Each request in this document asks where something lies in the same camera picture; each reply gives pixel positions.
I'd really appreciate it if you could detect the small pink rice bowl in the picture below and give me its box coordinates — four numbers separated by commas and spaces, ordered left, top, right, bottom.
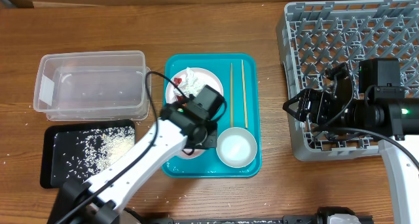
177, 149, 205, 160

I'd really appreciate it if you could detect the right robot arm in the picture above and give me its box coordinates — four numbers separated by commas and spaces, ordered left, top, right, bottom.
283, 58, 418, 223

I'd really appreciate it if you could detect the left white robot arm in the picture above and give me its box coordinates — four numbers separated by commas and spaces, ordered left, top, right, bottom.
48, 85, 227, 223

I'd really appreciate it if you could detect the grey dishwasher rack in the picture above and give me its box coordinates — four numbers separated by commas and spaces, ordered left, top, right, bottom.
276, 0, 418, 161

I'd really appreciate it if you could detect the grey bowl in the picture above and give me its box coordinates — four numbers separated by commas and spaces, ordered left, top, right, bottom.
216, 127, 258, 168

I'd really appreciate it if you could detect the left wooden chopstick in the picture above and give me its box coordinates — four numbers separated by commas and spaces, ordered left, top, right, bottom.
230, 62, 234, 128

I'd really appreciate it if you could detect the wooden chopstick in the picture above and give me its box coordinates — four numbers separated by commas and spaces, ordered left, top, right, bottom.
230, 62, 234, 128
241, 60, 248, 128

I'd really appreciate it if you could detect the crumpled white tissue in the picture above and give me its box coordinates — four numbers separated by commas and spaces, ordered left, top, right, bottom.
180, 67, 206, 97

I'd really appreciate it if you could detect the large pink plate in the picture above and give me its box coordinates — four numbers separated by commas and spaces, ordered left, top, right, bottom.
165, 67, 224, 103

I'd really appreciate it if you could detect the red foil snack wrapper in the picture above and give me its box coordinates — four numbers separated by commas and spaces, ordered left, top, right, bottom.
173, 77, 186, 102

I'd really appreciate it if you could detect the teal plastic tray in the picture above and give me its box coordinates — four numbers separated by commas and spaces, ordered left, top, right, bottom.
162, 53, 262, 178

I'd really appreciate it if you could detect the right wooden chopstick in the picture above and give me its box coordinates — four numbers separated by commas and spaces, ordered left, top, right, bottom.
241, 60, 248, 128

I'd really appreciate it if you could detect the clear plastic bin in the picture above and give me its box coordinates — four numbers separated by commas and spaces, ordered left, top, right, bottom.
33, 50, 151, 121

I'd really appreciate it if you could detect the black tray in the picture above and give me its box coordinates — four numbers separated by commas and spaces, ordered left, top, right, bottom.
40, 120, 136, 189

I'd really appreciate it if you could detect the black rail at table edge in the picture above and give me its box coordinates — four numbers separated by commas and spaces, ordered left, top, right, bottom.
124, 206, 374, 224

